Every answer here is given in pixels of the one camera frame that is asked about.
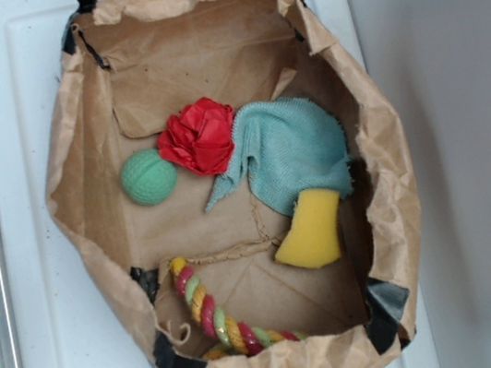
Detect brown paper bag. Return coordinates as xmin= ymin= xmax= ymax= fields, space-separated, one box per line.
xmin=45 ymin=0 xmax=422 ymax=368

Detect red crumpled paper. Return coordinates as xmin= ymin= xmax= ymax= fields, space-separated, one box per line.
xmin=157 ymin=97 xmax=234 ymax=175

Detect teal cloth towel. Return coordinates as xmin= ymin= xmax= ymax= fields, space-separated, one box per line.
xmin=205 ymin=96 xmax=353 ymax=217

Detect yellow sponge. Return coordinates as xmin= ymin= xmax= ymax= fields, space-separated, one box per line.
xmin=275 ymin=188 xmax=341 ymax=269

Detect green rubber ball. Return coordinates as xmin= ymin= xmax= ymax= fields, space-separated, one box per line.
xmin=120 ymin=148 xmax=177 ymax=206

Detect multicolour twisted rope toy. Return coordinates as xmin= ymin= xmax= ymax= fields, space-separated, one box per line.
xmin=169 ymin=256 xmax=307 ymax=361

